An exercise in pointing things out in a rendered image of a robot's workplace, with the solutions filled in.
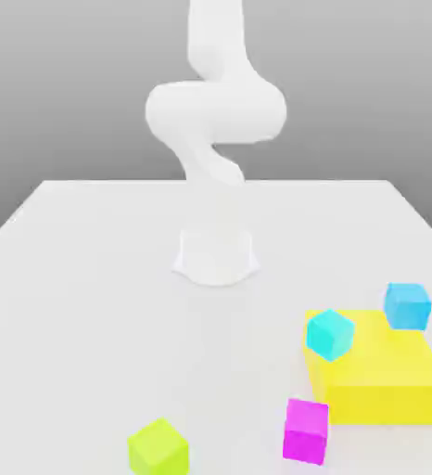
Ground small cyan cube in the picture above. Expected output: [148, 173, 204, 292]
[305, 308, 357, 364]

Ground small blue cube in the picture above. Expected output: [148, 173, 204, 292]
[383, 282, 432, 332]

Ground large yellow box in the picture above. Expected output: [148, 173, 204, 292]
[303, 309, 432, 427]

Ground small lime green cube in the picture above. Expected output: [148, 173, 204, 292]
[127, 417, 190, 475]

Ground small magenta cube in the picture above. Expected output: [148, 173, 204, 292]
[282, 397, 330, 467]

